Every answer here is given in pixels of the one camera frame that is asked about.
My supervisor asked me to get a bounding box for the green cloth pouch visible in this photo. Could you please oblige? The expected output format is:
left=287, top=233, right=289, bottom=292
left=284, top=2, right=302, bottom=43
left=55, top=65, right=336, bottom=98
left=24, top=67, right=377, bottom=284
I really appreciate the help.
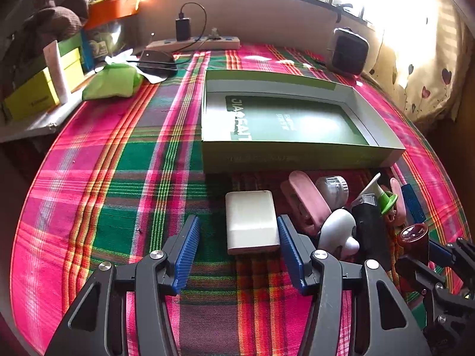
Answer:
left=82, top=63, right=143, bottom=101

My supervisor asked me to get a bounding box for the small pink clip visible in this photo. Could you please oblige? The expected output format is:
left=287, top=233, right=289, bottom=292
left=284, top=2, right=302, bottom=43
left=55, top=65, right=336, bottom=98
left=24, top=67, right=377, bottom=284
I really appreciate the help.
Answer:
left=386, top=178, right=407, bottom=227

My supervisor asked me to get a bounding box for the white panda suction hook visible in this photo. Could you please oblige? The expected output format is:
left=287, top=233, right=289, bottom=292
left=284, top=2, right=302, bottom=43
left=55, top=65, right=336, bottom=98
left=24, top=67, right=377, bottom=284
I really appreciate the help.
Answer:
left=318, top=208, right=360, bottom=260

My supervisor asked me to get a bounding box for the white plug on strip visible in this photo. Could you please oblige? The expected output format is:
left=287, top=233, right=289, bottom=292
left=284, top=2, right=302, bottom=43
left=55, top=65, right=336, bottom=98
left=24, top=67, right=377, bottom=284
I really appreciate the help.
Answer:
left=208, top=27, right=221, bottom=40

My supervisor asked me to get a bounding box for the brown patterned cloth bag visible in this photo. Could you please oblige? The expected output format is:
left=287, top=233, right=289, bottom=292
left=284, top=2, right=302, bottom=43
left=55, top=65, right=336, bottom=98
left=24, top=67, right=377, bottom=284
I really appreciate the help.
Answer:
left=11, top=0, right=88, bottom=57

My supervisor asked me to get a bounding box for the white power strip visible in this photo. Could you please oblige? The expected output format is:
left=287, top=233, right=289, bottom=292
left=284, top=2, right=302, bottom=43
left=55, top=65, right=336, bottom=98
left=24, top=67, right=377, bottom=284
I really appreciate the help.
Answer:
left=146, top=36, right=241, bottom=53

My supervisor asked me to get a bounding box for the red capped bottle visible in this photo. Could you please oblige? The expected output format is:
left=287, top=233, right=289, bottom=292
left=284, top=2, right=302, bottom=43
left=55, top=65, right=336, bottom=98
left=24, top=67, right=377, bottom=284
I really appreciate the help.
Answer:
left=397, top=223, right=429, bottom=265

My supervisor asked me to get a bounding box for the black charger adapter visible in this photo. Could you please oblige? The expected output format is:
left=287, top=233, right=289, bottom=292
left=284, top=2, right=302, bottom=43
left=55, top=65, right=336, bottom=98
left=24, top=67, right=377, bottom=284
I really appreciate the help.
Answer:
left=175, top=17, right=191, bottom=42

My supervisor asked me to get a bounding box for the pink clip long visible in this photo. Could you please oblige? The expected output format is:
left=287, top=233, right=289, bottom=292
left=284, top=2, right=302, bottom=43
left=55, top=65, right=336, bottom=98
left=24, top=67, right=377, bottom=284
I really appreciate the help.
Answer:
left=280, top=170, right=332, bottom=237

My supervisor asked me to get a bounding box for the small space heater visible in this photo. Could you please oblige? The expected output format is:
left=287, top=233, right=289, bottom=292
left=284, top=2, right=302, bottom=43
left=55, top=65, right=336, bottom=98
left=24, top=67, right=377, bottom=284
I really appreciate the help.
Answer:
left=327, top=27, right=370, bottom=76

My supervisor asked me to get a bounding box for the heart pattern curtain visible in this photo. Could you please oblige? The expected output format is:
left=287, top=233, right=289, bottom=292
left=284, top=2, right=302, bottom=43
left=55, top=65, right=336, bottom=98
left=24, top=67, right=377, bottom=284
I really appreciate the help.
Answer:
left=368, top=0, right=474, bottom=132

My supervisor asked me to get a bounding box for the yellow green box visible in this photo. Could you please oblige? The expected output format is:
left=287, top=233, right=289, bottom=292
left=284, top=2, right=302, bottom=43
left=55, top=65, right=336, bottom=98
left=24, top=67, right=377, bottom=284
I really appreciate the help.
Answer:
left=1, top=31, right=93, bottom=120

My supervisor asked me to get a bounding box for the orange planter box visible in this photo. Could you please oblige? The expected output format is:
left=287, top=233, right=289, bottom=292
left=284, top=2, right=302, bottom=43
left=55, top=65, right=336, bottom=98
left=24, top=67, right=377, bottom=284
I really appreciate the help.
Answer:
left=84, top=0, right=140, bottom=31

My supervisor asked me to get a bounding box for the white tube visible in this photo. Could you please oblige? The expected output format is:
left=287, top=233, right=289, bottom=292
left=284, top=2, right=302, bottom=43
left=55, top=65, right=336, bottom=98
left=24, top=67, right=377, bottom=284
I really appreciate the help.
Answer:
left=43, top=40, right=71, bottom=104

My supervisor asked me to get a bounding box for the black smartphone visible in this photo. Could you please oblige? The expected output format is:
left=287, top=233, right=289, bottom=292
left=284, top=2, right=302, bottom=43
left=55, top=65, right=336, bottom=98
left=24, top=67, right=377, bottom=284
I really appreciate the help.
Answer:
left=137, top=50, right=178, bottom=79

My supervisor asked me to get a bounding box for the white round capped jar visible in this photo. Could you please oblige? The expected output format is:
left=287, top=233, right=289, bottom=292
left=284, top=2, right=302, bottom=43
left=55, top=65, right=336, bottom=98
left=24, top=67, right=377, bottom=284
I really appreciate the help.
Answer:
left=315, top=175, right=349, bottom=211

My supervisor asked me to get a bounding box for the green cardboard box tray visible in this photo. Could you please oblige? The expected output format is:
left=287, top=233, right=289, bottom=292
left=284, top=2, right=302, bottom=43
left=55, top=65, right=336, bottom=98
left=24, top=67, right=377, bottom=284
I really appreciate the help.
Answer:
left=201, top=70, right=405, bottom=174

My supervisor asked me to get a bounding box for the white power bank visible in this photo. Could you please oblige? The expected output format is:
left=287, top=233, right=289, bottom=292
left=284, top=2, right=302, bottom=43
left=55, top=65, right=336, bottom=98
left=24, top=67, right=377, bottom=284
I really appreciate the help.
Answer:
left=225, top=190, right=280, bottom=255

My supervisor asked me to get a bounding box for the plaid pink green bedspread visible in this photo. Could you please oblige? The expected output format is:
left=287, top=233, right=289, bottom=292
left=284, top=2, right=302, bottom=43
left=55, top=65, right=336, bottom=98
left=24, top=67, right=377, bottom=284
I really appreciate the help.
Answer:
left=9, top=43, right=472, bottom=356

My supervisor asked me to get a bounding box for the black charging cable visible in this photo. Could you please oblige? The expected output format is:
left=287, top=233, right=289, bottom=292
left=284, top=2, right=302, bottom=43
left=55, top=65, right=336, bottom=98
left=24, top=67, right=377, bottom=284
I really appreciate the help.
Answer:
left=126, top=1, right=208, bottom=67

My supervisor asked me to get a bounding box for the white green spool toy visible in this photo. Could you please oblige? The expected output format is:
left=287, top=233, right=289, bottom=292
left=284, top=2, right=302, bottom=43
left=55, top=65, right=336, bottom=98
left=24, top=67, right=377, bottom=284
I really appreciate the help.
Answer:
left=357, top=173, right=398, bottom=215

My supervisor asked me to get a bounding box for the white tissue paper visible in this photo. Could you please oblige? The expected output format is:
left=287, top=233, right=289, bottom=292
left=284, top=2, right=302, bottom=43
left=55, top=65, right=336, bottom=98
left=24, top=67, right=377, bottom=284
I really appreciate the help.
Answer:
left=105, top=48, right=169, bottom=84

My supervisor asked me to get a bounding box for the black rectangular remote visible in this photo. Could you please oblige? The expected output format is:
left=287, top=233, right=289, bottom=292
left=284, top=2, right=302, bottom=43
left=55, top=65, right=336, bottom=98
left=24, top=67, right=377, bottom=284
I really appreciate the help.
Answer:
left=351, top=194, right=391, bottom=272

